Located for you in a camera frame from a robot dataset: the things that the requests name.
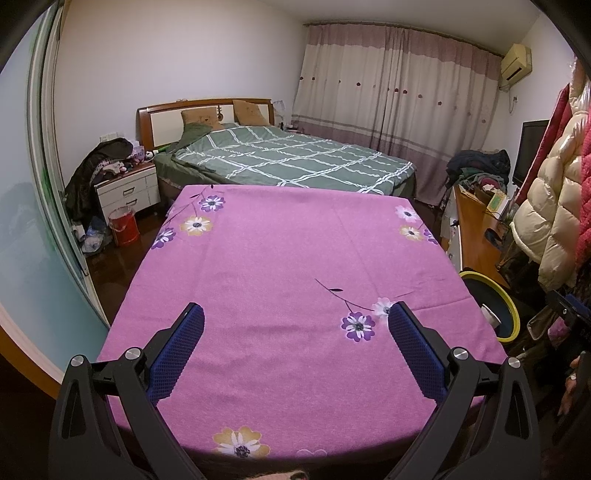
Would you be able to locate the blue plastic bag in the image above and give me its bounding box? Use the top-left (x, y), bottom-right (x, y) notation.
top-left (82, 217), bottom-right (114, 254)

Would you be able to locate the cream down jacket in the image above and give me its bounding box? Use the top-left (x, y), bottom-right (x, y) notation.
top-left (510, 108), bottom-right (591, 291)

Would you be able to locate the frosted glass sliding door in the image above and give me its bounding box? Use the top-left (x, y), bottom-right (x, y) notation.
top-left (0, 0), bottom-right (114, 384)

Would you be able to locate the bed with green checked duvet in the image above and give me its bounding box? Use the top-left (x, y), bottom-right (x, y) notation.
top-left (152, 121), bottom-right (416, 204)

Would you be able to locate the beige pink curtain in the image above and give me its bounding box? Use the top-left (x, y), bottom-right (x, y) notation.
top-left (293, 23), bottom-right (504, 204)

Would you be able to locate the clothes pile on desk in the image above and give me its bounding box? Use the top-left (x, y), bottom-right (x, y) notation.
top-left (445, 148), bottom-right (512, 193)

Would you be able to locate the pink floral blanket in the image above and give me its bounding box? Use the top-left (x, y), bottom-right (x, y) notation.
top-left (95, 184), bottom-right (509, 462)

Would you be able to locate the wall air conditioner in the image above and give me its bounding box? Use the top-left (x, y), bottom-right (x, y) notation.
top-left (499, 43), bottom-right (533, 88)

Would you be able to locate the red bucket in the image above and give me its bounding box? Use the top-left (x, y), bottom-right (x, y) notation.
top-left (107, 207), bottom-right (141, 248)

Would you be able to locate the person's right hand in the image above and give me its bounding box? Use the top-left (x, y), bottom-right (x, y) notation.
top-left (558, 353), bottom-right (591, 418)

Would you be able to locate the brown pillow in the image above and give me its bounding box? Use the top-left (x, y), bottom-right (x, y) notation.
top-left (232, 99), bottom-right (271, 126)
top-left (181, 109), bottom-right (225, 131)

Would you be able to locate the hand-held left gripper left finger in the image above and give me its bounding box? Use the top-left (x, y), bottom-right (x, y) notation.
top-left (48, 302), bottom-right (206, 480)

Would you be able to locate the wooden bed headboard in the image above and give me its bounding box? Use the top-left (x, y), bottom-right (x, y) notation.
top-left (136, 98), bottom-right (274, 155)

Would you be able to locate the white nightstand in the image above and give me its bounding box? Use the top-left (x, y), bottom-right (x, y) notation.
top-left (95, 161), bottom-right (161, 221)

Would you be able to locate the wooden desk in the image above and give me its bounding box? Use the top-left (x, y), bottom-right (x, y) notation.
top-left (441, 182), bottom-right (513, 289)

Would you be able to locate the black television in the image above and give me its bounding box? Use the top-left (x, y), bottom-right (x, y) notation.
top-left (512, 119), bottom-right (551, 189)

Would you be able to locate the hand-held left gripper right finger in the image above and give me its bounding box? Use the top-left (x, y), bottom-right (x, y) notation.
top-left (387, 301), bottom-right (541, 480)

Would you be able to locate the dark clothes pile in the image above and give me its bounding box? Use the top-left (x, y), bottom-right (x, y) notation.
top-left (65, 137), bottom-right (148, 217)

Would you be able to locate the yellow rimmed trash bin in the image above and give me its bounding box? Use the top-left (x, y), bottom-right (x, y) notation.
top-left (459, 271), bottom-right (520, 344)

